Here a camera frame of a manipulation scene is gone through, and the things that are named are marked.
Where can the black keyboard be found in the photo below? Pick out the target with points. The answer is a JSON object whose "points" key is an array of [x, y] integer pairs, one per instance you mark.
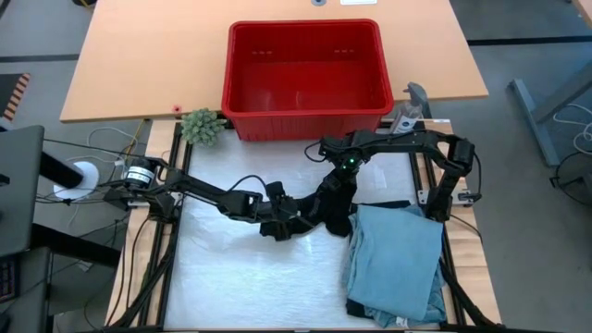
{"points": [[7, 279]]}

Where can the dark navy garment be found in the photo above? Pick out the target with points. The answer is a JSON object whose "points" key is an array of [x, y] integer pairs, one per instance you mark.
{"points": [[356, 307]]}

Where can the light wooden desk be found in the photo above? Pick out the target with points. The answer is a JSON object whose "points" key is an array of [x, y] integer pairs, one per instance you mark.
{"points": [[139, 55]]}

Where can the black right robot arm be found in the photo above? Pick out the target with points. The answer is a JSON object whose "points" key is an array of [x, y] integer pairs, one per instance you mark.
{"points": [[439, 143]]}

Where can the black aluminium table frame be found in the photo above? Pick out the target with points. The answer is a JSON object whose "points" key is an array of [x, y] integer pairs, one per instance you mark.
{"points": [[186, 152]]}

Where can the small red object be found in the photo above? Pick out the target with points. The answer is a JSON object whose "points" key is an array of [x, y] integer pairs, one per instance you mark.
{"points": [[176, 109]]}

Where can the white padded table mat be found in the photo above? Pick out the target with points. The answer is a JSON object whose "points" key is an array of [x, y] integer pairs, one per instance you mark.
{"points": [[254, 287]]}

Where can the red plastic laundry bin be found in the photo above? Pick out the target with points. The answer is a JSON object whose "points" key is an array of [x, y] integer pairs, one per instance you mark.
{"points": [[305, 60]]}

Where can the black power adapter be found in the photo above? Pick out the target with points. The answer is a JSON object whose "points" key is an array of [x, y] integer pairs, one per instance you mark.
{"points": [[115, 198]]}

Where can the dark grey monitor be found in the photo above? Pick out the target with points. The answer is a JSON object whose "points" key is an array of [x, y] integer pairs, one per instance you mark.
{"points": [[18, 185]]}

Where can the black chair base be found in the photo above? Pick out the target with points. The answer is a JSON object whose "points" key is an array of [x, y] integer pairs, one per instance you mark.
{"points": [[573, 178]]}

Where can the light blue denim garment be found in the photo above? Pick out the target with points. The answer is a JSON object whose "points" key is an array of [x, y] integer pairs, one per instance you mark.
{"points": [[398, 263]]}

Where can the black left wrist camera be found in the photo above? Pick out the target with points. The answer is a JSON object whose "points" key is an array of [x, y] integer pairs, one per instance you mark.
{"points": [[276, 190]]}

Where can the black monitor pole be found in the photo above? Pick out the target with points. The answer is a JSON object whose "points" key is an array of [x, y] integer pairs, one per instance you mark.
{"points": [[57, 168]]}

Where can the grey desk leg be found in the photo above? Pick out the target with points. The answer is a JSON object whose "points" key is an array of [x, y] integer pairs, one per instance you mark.
{"points": [[538, 115]]}

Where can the white round base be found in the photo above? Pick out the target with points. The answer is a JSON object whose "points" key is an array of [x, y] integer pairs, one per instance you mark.
{"points": [[88, 178]]}

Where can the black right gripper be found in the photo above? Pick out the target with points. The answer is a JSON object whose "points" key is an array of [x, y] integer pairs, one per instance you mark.
{"points": [[344, 152]]}

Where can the silver metal bracket plate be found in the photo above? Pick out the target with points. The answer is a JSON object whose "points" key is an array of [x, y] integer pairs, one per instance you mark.
{"points": [[462, 198]]}

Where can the small potted green plant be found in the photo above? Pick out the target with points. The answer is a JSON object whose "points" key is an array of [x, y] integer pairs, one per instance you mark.
{"points": [[200, 127]]}

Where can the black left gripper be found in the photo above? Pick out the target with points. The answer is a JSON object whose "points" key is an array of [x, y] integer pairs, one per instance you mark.
{"points": [[284, 217]]}

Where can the white paper sheet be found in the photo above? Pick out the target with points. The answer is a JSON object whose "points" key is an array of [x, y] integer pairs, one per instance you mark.
{"points": [[358, 2]]}

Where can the clear spray bottle grey trigger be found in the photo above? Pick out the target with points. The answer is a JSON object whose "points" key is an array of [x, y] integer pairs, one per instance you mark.
{"points": [[409, 115]]}

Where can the small black garment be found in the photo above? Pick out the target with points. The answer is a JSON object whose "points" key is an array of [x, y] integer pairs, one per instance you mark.
{"points": [[333, 208]]}

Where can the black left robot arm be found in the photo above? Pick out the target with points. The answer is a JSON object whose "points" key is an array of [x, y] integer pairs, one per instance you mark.
{"points": [[199, 189]]}

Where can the blue white striped shirt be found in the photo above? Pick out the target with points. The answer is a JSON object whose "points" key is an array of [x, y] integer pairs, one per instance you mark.
{"points": [[435, 310]]}

